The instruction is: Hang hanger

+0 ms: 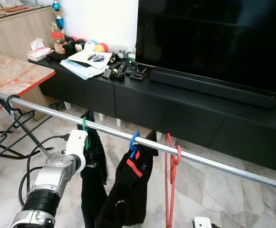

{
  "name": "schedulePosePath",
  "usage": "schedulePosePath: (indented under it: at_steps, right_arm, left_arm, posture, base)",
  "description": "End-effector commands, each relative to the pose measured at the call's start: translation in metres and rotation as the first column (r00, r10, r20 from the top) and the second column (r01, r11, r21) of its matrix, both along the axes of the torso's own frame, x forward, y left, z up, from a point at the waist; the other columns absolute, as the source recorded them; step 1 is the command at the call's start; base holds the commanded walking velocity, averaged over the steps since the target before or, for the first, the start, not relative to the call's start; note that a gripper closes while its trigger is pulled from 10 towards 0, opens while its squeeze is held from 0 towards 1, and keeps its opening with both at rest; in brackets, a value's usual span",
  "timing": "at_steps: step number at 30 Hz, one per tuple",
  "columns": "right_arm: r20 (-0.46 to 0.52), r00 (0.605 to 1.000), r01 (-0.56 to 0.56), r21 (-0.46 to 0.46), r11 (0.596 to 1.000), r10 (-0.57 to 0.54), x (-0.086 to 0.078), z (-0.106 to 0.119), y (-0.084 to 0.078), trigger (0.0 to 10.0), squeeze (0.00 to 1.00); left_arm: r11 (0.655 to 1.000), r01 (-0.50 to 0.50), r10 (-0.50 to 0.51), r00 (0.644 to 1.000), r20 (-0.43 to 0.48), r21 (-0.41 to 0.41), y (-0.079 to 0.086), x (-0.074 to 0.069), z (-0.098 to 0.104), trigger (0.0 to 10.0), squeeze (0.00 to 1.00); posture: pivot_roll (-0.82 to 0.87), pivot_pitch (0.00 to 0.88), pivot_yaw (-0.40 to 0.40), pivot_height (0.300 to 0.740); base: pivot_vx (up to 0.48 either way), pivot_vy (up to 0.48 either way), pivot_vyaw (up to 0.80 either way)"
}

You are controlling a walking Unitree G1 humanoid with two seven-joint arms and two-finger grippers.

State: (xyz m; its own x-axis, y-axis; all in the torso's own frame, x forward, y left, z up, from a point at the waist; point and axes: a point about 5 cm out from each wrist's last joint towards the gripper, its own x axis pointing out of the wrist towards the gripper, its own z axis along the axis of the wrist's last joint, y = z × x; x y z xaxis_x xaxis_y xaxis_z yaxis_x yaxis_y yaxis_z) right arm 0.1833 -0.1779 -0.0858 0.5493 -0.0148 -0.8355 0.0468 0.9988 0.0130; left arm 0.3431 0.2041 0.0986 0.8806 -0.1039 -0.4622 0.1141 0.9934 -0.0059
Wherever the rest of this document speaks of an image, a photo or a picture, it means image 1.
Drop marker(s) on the plain black garment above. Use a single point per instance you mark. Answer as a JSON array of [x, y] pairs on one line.
[[94, 190]]

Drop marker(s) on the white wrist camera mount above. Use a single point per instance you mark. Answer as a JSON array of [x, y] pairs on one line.
[[202, 222], [76, 145]]

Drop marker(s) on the light wooden sideboard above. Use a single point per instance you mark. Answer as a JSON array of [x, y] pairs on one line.
[[19, 31]]

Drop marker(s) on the stack of white papers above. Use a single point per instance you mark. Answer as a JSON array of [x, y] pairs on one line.
[[83, 66]]

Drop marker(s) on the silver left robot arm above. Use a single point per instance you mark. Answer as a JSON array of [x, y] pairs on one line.
[[52, 178]]

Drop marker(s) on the pink tissue box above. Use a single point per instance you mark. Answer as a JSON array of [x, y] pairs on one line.
[[39, 54]]

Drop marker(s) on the green plastic hanger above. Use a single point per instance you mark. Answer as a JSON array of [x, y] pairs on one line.
[[84, 127]]

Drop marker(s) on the blue plastic hanger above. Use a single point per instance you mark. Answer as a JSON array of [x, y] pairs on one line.
[[132, 142]]

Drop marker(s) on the black garment with red tag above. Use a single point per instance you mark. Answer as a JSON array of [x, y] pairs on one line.
[[128, 194]]

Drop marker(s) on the blue and gold trophy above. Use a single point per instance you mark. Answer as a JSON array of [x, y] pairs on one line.
[[58, 21]]

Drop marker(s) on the black low TV console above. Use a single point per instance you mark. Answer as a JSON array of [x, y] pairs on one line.
[[176, 118]]

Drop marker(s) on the black flat screen television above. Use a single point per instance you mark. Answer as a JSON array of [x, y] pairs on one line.
[[214, 42]]

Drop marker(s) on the white and blue ball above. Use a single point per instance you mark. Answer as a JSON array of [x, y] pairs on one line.
[[89, 45]]

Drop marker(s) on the yellow and red ball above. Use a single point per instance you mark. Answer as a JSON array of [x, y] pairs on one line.
[[100, 48]]

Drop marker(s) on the red plastic hanger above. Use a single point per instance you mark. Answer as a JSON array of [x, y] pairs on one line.
[[166, 190]]

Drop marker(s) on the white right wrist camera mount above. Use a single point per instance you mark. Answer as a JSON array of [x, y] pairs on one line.
[[202, 222]]

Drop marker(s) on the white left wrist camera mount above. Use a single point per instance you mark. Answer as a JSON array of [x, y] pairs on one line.
[[76, 145]]

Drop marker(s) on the thin black hanger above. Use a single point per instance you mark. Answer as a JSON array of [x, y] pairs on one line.
[[8, 100]]

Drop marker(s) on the marble folding table red edge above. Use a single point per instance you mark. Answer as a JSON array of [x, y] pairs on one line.
[[14, 76]]

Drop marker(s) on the steel clothes rack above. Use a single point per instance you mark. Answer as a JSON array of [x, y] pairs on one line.
[[223, 167]]

